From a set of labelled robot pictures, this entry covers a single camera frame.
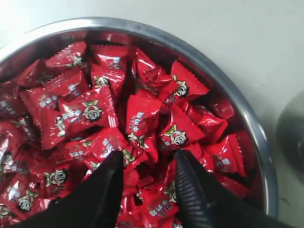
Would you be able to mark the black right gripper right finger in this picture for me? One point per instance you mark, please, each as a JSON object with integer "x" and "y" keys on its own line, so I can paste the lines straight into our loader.
{"x": 205, "y": 203}

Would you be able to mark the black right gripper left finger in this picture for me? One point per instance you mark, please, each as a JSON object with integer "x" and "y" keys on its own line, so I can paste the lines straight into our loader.
{"x": 94, "y": 204}

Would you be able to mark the steel bowl of candies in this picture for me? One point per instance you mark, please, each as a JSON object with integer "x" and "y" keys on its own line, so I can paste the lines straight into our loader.
{"x": 163, "y": 47}

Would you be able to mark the stainless steel cup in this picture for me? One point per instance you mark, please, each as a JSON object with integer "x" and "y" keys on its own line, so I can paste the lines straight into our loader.
{"x": 290, "y": 134}

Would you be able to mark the red wrapped candy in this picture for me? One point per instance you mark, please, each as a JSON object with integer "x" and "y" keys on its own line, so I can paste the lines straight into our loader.
{"x": 92, "y": 108}
{"x": 110, "y": 59}
{"x": 142, "y": 120}
{"x": 178, "y": 132}
{"x": 69, "y": 57}
{"x": 227, "y": 155}
{"x": 184, "y": 85}

